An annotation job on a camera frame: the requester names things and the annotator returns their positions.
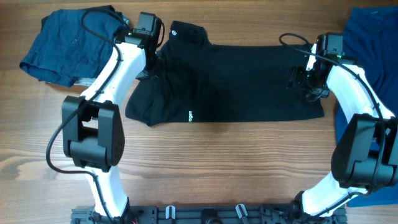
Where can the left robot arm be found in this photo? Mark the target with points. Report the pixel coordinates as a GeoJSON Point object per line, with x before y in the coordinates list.
{"type": "Point", "coordinates": [92, 130]}

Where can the right white rail clip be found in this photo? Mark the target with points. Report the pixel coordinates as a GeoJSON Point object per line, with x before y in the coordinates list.
{"type": "Point", "coordinates": [241, 211]}

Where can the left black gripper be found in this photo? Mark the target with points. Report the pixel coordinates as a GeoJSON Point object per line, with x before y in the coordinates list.
{"type": "Point", "coordinates": [143, 74]}

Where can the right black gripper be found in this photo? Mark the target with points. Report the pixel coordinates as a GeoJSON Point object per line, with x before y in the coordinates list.
{"type": "Point", "coordinates": [295, 80]}

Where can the black t-shirt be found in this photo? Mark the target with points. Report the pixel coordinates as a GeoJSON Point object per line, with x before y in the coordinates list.
{"type": "Point", "coordinates": [197, 81]}

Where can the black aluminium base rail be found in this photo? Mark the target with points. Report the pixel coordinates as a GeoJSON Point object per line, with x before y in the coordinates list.
{"type": "Point", "coordinates": [264, 214]}

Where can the left white rail clip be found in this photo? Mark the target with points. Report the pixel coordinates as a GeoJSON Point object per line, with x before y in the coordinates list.
{"type": "Point", "coordinates": [170, 212]}

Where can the folded dark blue shirt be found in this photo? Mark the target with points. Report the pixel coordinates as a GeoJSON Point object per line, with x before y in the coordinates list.
{"type": "Point", "coordinates": [37, 61]}

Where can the blue t-shirt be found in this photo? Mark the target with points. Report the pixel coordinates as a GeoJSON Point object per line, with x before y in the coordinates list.
{"type": "Point", "coordinates": [370, 35]}

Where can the white rail clip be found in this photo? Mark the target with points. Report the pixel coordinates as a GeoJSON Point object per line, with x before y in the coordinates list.
{"type": "Point", "coordinates": [170, 212]}
{"type": "Point", "coordinates": [241, 211]}

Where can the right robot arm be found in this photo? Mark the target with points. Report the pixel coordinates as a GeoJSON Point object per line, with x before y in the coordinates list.
{"type": "Point", "coordinates": [365, 158]}

